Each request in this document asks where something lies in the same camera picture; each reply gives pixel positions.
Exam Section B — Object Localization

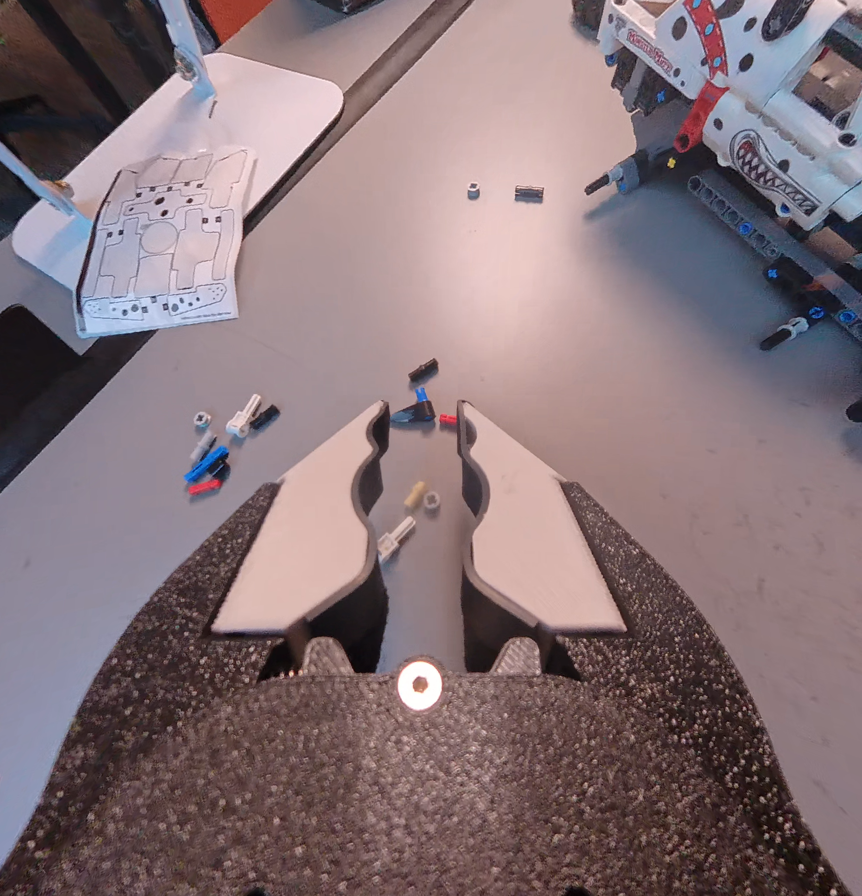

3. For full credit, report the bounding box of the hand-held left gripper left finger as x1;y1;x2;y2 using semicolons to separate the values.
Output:
210;400;391;638

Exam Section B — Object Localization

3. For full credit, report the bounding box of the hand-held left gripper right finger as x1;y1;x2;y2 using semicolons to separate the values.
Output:
456;400;628;634

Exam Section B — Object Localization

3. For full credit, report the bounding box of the white lego truck model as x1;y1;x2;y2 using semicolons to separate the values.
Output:
585;0;862;422

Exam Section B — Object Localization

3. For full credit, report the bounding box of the white sticker sheet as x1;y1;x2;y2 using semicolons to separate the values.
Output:
74;146;257;339

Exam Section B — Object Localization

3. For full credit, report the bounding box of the white booklet stand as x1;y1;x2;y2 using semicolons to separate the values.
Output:
0;0;344;288

